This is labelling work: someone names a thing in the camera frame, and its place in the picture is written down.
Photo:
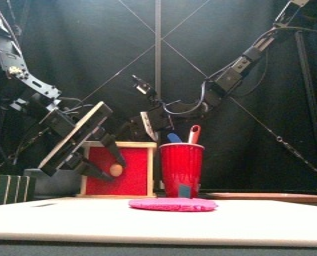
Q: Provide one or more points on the red plastic cup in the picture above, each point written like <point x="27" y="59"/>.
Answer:
<point x="180" y="166"/>

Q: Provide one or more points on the grey box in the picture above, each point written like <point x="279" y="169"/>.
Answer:
<point x="54" y="183"/>

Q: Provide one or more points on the flat pink dough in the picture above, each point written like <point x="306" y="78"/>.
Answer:
<point x="174" y="204"/>

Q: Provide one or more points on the red wooden drawer box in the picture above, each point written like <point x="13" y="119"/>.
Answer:
<point x="134" y="180"/>

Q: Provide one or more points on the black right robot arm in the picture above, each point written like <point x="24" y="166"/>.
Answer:
<point x="230" y="77"/>

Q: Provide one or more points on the round wooden drawer knob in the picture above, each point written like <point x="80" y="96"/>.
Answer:
<point x="115" y="170"/>

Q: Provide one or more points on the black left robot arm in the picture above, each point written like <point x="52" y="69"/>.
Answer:
<point x="13" y="58"/>

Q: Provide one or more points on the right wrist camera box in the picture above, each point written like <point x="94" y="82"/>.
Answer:
<point x="143" y="87"/>

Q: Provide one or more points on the dark metal frame post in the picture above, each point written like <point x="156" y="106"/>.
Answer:
<point x="307" y="100"/>

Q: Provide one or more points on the white cutting board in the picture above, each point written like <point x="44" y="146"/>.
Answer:
<point x="98" y="223"/>

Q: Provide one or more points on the flat wooden tray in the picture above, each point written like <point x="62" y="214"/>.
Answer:
<point x="271" y="197"/>

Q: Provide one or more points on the vertical metal frame pole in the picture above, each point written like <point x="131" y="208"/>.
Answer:
<point x="158" y="50"/>

